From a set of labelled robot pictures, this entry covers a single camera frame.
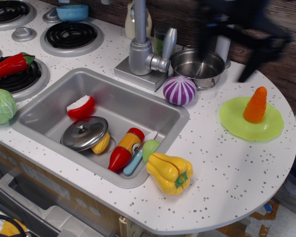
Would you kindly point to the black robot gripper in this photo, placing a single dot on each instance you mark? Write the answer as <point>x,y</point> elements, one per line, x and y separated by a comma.
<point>265,49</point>

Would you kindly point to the orange toy carrot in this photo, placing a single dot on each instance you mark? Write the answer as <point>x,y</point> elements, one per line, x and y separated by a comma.
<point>256,107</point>

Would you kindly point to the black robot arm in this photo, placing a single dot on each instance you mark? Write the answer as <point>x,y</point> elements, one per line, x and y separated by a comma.
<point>245,22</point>

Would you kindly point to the light green plastic plate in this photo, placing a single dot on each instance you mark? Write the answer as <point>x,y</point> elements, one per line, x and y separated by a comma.
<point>231,117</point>

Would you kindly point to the small steel pot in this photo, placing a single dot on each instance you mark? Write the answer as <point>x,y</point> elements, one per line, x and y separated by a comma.
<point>204,73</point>

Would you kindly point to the purple striped toy onion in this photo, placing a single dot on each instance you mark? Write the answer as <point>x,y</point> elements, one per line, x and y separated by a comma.
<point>179,90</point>

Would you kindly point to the green toy spice jar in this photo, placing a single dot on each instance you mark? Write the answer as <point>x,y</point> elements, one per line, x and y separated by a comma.
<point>160,31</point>

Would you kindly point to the silver toy faucet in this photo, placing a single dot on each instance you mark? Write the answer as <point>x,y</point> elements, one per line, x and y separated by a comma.
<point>143,67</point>

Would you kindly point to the cream toy bottle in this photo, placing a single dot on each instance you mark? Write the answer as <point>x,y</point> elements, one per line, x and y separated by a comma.
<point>130,23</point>

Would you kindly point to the light green toy piece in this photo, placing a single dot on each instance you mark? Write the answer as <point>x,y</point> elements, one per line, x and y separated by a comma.
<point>149,148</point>

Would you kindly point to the yellow toy bell pepper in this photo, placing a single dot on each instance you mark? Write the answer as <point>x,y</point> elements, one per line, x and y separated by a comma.
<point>171,174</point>

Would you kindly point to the red yellow toy ketchup bottle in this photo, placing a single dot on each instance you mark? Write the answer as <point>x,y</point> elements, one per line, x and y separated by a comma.
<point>125,149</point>

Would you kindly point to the red white toy radish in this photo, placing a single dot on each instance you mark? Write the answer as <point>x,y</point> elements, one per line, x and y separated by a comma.
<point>83,107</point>

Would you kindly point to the blue plastic bowl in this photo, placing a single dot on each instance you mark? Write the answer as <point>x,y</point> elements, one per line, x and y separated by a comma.
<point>73,12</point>

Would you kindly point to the back right stove burner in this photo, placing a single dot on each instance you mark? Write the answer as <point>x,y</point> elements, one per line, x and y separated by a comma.
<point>71,39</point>

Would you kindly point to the stove burner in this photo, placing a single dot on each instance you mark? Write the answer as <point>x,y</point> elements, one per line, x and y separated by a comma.
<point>15,13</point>
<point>28,83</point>
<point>71,39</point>

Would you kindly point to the yellow toy corn cob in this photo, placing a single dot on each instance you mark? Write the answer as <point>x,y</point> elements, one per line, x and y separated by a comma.
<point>101,145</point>

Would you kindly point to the steel pot lid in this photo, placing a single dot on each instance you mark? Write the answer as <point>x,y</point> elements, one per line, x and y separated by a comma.
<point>84,133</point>

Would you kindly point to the silver stove knob under bowl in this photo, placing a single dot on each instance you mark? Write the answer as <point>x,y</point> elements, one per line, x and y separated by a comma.
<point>51,17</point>

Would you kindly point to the silver toy sink basin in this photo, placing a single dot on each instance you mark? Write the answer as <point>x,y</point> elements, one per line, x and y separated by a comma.
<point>45,119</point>

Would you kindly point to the front stove burner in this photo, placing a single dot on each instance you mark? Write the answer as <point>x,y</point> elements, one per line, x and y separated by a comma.
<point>28,83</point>

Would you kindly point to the red toy chili pepper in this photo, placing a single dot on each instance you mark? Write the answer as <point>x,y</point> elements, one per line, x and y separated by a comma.
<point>15,64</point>

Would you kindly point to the back left stove burner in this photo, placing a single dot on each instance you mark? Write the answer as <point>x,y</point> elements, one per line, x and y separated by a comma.
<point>15,13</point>

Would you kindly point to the green toy cabbage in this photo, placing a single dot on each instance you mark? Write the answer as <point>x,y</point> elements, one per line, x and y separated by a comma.
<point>8,106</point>

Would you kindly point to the grey vertical post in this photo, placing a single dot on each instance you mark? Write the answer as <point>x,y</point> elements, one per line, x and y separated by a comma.
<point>222,49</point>

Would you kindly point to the blue handled toy knife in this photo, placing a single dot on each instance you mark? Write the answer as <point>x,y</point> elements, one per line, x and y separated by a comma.
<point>137,157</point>

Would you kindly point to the toy oven door handle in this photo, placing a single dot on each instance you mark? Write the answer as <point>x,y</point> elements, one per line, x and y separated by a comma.
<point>36,210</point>

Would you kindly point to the yellow object with black cable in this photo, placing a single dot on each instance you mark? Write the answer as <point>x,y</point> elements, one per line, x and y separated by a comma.
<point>12,228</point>

